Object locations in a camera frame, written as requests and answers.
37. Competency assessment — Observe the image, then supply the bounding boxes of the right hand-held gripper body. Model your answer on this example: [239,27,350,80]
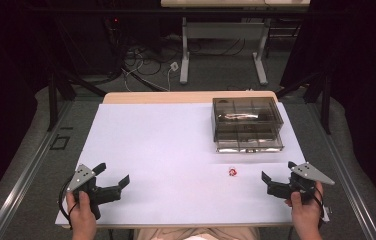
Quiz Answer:
[266,161,336,205]

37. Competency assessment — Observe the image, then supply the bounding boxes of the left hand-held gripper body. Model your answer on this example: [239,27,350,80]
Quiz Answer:
[66,163,124,221]

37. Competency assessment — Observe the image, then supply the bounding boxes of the smoky transparent drawer box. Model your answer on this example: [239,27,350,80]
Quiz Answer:
[210,96,285,155]

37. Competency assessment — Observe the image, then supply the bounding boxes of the person's left hand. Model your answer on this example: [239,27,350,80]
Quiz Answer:
[65,190,98,240]

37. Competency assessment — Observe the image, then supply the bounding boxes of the person's right hand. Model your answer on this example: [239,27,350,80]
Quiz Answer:
[284,181,325,240]

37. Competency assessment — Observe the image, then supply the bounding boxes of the white table mat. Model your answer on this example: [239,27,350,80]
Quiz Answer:
[54,102,331,228]

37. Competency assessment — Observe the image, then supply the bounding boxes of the black metal stand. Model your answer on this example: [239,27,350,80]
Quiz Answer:
[275,70,333,135]
[46,70,108,132]

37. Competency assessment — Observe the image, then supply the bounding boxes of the person's beige trousers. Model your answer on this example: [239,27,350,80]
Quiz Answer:
[134,226,261,240]

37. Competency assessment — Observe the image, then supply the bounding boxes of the dark device with red light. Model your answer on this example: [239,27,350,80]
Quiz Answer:
[108,14,122,28]

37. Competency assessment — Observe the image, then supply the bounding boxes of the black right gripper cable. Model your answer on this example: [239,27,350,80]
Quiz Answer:
[310,186,326,229]

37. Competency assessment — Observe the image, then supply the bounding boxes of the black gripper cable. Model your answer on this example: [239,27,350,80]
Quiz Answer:
[310,186,326,229]
[57,177,78,222]

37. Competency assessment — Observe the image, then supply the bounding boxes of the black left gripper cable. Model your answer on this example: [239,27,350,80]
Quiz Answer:
[57,177,78,222]

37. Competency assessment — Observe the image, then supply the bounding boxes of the metal floor rail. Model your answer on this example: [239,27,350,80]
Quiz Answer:
[309,101,376,240]
[0,99,74,240]

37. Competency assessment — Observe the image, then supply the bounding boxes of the white floor cable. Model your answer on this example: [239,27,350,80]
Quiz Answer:
[122,59,177,93]

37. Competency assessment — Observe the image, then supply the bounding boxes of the black floor cables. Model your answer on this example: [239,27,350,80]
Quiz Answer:
[104,19,247,88]

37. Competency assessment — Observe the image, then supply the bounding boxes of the white metal desk frame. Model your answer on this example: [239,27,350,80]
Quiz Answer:
[160,0,311,86]

